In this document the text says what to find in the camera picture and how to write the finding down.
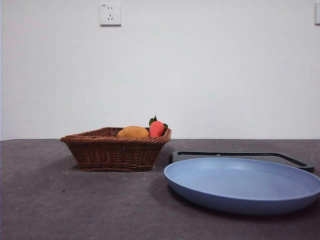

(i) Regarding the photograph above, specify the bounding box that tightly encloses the blue round plate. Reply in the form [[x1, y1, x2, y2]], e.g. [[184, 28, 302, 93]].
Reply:
[[163, 156, 320, 216]]

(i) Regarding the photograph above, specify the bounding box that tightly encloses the red-orange carrot with leaves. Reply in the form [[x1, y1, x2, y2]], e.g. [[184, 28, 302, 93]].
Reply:
[[148, 114, 169, 138]]

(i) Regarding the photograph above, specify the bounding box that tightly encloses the yellow-orange mango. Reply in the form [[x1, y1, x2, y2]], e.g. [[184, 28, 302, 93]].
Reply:
[[116, 125, 150, 139]]

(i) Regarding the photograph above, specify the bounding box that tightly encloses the brown wicker basket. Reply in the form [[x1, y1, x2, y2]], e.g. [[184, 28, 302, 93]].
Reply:
[[60, 126, 173, 173]]

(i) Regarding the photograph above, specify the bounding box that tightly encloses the black rectangular tray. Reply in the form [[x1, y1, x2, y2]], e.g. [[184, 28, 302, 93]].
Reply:
[[171, 150, 315, 173]]

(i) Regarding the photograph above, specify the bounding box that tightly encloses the white wall socket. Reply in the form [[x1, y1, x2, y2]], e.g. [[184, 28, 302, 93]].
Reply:
[[100, 2, 123, 27]]

